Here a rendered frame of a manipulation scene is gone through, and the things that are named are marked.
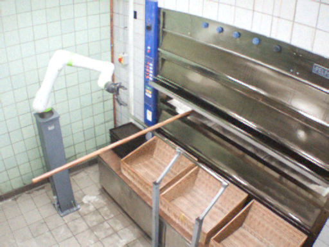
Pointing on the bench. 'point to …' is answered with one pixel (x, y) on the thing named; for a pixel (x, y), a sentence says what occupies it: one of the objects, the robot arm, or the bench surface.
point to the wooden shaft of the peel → (109, 147)
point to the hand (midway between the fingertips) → (125, 96)
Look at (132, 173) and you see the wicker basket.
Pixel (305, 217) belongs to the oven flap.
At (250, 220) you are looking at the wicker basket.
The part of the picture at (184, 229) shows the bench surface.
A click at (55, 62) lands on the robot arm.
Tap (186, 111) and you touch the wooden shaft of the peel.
